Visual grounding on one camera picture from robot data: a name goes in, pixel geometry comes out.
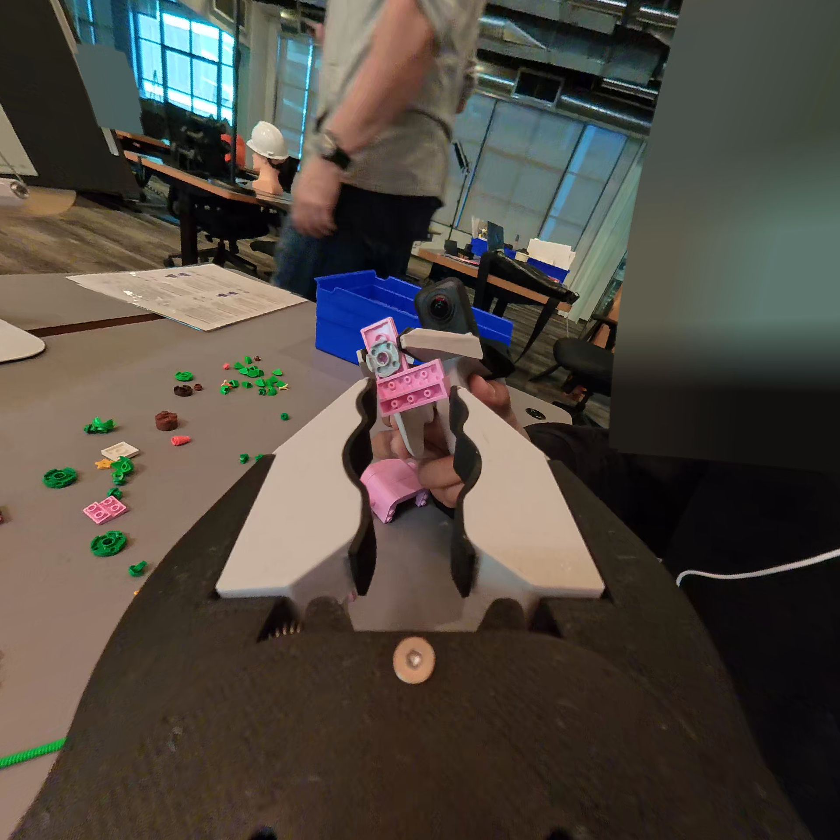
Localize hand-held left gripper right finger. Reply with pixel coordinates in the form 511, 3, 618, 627
448, 386, 606, 599

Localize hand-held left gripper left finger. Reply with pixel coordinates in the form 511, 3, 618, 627
215, 377, 379, 599

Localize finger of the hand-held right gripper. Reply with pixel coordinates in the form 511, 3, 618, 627
394, 402, 431, 458
400, 327, 485, 362

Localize pink brick block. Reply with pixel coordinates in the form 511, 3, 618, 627
360, 317, 452, 417

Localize person's right hand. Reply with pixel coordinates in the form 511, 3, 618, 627
369, 377, 526, 511

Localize wooden top office desk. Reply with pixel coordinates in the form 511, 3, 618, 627
115, 131, 293, 266
416, 248, 572, 316

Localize pink brick animal body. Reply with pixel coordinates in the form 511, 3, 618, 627
360, 458, 431, 524

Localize blue plastic bin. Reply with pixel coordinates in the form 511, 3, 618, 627
314, 269, 514, 358

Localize black office chair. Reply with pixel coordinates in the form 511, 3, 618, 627
530, 295, 618, 421

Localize black light stand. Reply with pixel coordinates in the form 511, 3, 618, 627
449, 141, 473, 231

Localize pile of green leaf pieces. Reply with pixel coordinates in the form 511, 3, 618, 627
220, 356, 290, 396

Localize scattered small green clips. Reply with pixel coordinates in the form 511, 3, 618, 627
105, 412, 290, 578

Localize paper instruction sheet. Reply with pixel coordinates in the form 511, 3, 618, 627
66, 264, 309, 332

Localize person's black jacket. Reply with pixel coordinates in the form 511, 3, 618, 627
656, 459, 840, 840

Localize green flexible rod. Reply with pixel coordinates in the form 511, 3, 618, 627
0, 738, 68, 770

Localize thin white cable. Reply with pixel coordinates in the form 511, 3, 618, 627
676, 548, 840, 587

